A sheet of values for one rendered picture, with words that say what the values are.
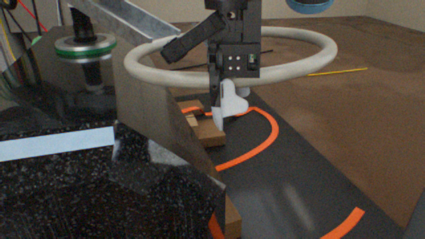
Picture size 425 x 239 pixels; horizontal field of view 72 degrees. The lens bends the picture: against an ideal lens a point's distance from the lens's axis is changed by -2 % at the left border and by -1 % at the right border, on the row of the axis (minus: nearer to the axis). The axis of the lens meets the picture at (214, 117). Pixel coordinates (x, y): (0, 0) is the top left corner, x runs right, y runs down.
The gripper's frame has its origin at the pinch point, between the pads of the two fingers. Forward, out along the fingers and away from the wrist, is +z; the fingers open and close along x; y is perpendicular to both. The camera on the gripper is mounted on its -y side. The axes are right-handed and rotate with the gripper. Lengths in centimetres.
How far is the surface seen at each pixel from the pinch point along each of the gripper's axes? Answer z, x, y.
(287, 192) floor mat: 86, 82, 24
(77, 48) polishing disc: -2, 44, -55
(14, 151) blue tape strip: 5.3, -6.6, -39.0
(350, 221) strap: 88, 65, 52
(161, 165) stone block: 15.5, 5.1, -14.4
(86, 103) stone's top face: 2.5, 10.0, -32.7
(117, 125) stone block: 4.2, 3.1, -22.1
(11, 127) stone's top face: 2.5, -2.6, -41.9
